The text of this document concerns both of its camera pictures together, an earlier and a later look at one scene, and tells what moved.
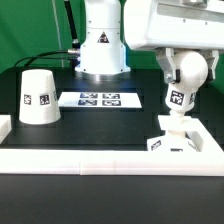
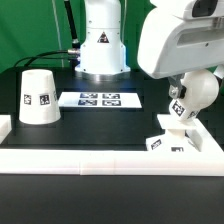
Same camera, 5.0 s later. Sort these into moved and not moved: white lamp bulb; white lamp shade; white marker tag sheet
Moved: white lamp bulb
Not moved: white marker tag sheet; white lamp shade
